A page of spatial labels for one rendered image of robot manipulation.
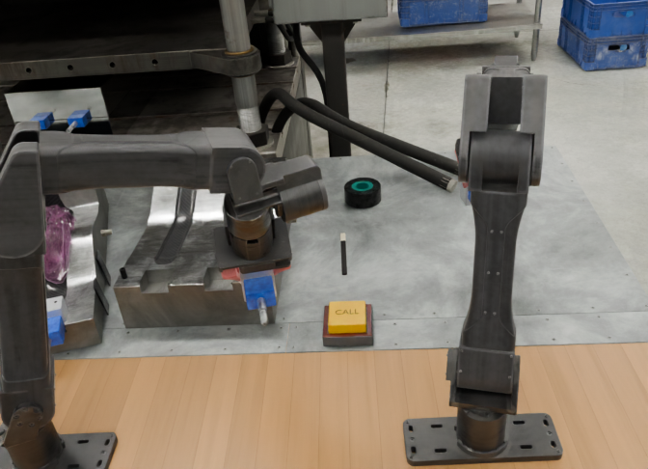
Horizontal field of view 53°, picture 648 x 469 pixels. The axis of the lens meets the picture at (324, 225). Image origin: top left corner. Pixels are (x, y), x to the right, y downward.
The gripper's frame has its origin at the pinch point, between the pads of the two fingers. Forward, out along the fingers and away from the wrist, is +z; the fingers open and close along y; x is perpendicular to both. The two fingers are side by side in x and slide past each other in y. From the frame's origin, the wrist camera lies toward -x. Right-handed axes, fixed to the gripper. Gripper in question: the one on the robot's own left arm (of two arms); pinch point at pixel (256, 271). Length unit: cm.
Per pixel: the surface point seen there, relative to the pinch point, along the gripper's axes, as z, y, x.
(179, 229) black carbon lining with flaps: 20.0, 12.9, -21.6
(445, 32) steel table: 220, -152, -267
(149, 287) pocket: 14.2, 18.2, -7.5
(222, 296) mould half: 11.2, 6.1, -2.1
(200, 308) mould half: 13.7, 10.1, -1.8
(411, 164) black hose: 30, -38, -35
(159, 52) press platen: 36, 16, -86
